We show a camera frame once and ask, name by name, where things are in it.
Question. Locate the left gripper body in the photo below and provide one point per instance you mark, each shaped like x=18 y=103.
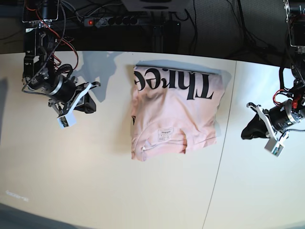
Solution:
x=277 y=120

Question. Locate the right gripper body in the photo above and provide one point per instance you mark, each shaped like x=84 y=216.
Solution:
x=62 y=108

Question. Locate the pink T-shirt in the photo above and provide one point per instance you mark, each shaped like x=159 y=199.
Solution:
x=173 y=111

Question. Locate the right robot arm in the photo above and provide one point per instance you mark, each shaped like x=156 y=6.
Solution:
x=43 y=73

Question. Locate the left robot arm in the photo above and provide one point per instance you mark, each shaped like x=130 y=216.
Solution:
x=289 y=101

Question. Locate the black power strip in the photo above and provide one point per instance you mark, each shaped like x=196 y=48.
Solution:
x=110 y=21

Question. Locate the black power adapter box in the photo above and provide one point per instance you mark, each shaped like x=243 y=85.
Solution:
x=171 y=37

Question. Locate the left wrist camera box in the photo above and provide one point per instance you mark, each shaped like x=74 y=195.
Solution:
x=274 y=147

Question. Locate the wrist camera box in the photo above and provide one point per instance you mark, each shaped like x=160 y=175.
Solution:
x=274 y=147
x=66 y=120

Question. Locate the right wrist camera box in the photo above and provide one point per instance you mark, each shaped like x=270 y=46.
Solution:
x=66 y=120

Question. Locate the aluminium table leg post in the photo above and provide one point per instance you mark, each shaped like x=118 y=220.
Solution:
x=157 y=39

